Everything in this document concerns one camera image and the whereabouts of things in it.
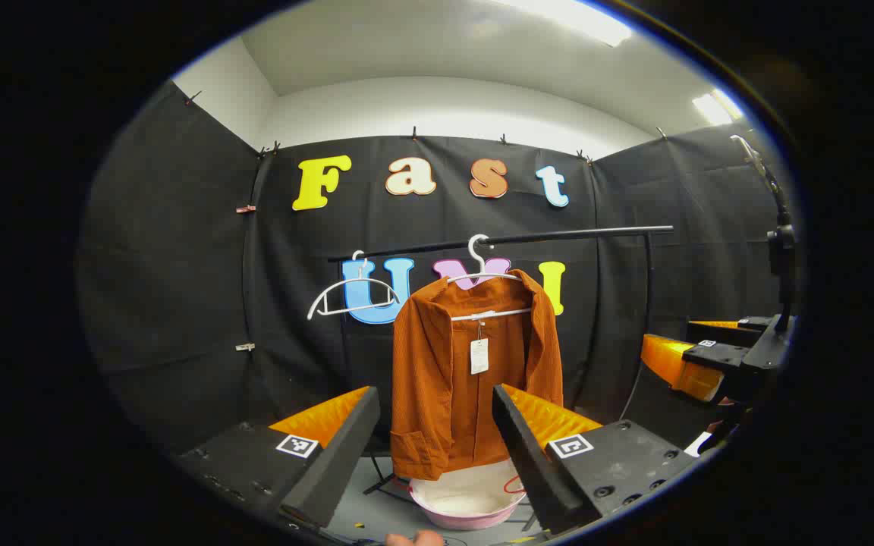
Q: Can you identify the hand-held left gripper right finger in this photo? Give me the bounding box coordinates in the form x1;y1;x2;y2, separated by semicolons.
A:
492;383;700;534

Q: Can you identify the long ceiling light panel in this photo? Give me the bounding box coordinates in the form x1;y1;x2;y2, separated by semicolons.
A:
505;0;635;48

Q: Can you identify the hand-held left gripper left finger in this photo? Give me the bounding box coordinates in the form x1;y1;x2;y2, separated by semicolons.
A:
179;385;381;532

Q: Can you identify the white pink-rimmed laundry hamper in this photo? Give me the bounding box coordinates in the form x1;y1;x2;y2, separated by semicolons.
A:
407;457;529;530

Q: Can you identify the black clothes rail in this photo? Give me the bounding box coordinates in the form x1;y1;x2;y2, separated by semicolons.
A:
329;224;674;497

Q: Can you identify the white plastic hanger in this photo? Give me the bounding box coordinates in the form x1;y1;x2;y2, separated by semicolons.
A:
307;250;401;321
446;234;535;322

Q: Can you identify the orange corduroy jacket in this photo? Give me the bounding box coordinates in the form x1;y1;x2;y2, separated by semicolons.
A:
390;269;565;481

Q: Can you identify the small ceiling light panel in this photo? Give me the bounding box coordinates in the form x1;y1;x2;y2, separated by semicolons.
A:
691;87;745;126

